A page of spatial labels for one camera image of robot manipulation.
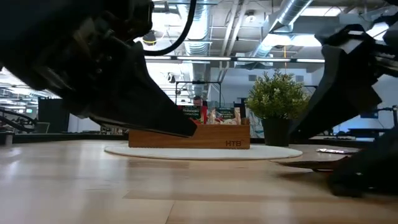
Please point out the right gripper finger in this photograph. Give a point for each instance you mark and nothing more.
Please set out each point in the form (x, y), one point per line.
(339, 96)
(370, 168)

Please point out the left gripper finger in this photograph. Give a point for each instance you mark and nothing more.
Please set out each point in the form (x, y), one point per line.
(140, 105)

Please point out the red strawberry tea bag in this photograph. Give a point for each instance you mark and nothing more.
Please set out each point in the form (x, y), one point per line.
(194, 113)

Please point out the white round woven placemat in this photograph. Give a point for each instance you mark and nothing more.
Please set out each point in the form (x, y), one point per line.
(202, 153)

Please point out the wooden tea bag box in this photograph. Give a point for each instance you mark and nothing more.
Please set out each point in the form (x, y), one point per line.
(217, 138)

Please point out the black monitor on arm mount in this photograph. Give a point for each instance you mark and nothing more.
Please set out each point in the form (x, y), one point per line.
(385, 110)

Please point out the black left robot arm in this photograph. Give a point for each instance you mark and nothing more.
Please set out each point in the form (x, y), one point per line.
(18, 118)

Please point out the dark office desk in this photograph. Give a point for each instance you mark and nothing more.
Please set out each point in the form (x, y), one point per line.
(360, 132)

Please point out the person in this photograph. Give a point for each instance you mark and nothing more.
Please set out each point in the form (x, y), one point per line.
(198, 100)

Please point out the potted green artificial plant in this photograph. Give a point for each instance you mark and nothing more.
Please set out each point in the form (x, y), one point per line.
(276, 96)

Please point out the large black monitor back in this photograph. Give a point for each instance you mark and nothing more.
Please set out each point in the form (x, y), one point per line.
(54, 116)

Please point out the grey office chair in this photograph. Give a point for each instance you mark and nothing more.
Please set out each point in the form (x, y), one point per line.
(42, 128)

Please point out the long ceiling light strip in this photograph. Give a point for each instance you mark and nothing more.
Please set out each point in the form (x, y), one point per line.
(233, 58)

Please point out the round white ceiling fixture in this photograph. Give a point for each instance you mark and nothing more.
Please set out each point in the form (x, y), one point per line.
(250, 17)

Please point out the black aluminium table frame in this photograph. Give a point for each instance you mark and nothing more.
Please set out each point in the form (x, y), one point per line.
(62, 137)

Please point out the ribbed silver ceiling duct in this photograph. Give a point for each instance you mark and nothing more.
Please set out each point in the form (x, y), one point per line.
(289, 12)
(199, 31)

